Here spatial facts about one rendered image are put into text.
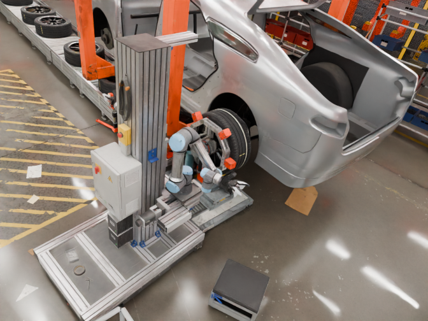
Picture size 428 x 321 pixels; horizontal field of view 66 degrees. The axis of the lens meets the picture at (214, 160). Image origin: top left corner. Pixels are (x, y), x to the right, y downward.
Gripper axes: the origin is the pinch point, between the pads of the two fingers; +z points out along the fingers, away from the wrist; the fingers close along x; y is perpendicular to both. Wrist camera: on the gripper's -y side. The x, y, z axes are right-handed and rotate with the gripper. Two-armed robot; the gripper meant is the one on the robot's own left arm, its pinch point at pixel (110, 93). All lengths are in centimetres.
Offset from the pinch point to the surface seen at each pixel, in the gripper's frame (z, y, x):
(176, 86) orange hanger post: -17, -15, 58
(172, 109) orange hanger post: -18, 10, 59
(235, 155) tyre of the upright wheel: -93, 19, 89
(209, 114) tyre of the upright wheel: -52, -2, 79
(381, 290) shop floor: -240, 98, 200
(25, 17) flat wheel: 504, 84, 4
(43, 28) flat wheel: 422, 77, 23
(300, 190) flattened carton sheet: -98, 93, 225
